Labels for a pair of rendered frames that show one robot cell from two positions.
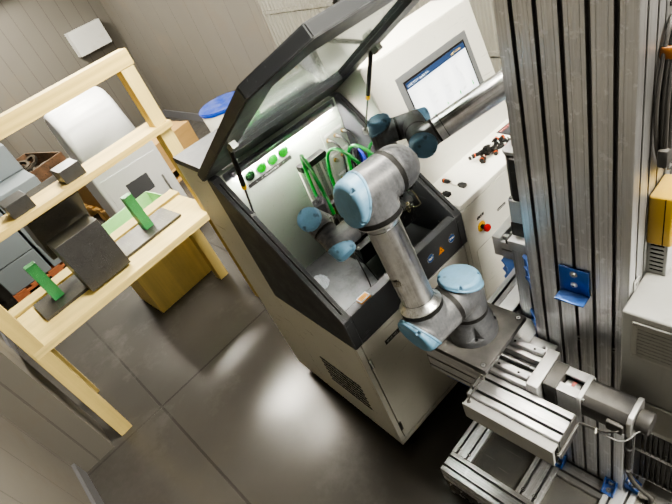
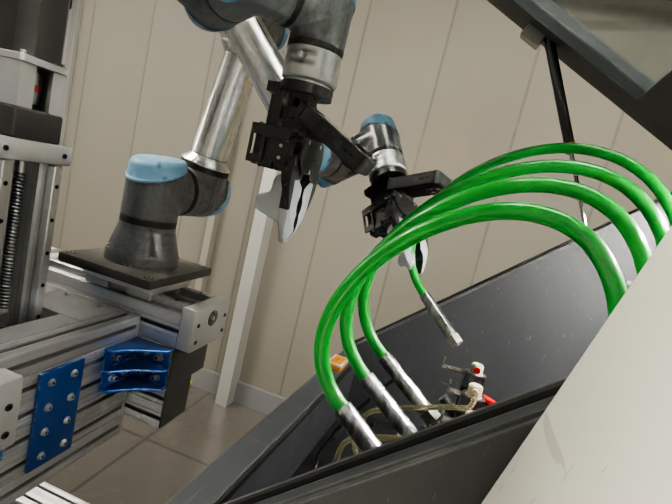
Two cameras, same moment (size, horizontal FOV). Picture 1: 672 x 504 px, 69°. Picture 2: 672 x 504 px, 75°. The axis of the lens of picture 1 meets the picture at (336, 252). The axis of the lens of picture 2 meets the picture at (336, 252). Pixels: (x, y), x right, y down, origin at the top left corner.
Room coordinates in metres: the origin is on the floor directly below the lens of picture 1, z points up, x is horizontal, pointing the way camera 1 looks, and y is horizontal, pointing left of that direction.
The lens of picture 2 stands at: (1.91, -0.66, 1.29)
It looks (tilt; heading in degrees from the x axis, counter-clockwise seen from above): 8 degrees down; 134
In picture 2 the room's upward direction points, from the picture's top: 14 degrees clockwise
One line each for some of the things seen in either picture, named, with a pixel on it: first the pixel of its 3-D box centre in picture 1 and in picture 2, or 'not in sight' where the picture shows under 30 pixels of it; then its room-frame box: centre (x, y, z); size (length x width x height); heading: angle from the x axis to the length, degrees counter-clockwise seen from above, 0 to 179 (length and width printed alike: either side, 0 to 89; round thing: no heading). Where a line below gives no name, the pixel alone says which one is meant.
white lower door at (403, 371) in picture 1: (432, 345); not in sight; (1.44, -0.22, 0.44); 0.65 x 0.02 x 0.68; 117
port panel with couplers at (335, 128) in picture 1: (342, 154); not in sight; (2.01, -0.21, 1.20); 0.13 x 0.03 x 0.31; 117
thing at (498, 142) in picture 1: (491, 147); not in sight; (1.87, -0.84, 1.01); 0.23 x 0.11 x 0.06; 117
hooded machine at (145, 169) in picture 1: (124, 173); not in sight; (4.43, 1.47, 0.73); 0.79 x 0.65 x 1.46; 31
